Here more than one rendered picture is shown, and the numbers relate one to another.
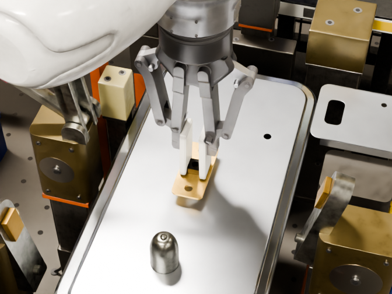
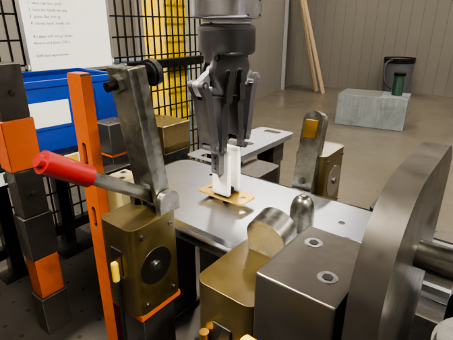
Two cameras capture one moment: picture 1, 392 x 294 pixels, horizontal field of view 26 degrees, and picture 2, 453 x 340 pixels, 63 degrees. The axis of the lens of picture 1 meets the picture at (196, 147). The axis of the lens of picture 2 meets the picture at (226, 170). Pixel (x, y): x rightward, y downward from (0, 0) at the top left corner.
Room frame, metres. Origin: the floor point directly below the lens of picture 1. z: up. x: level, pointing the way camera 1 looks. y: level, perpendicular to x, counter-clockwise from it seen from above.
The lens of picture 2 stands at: (0.46, 0.47, 1.25)
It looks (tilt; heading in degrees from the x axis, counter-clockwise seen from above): 22 degrees down; 293
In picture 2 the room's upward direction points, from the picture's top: straight up
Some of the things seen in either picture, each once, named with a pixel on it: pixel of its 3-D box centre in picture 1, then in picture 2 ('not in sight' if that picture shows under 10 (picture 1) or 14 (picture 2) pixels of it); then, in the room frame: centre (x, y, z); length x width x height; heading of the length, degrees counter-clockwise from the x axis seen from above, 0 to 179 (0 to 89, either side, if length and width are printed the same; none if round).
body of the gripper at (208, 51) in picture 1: (195, 48); (226, 59); (0.65, 0.00, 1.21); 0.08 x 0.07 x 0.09; 74
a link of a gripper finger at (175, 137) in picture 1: (171, 128); (214, 158); (0.66, 0.03, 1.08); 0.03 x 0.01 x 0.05; 74
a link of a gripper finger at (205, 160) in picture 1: (205, 150); (231, 167); (0.65, -0.01, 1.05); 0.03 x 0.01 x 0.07; 164
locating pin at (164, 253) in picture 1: (164, 252); (301, 216); (0.53, 0.03, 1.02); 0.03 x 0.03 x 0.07
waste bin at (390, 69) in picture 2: not in sight; (396, 77); (0.21, -7.18, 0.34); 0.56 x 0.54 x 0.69; 85
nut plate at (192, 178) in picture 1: (195, 167); (226, 190); (0.65, 0.00, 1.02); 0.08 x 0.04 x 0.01; 164
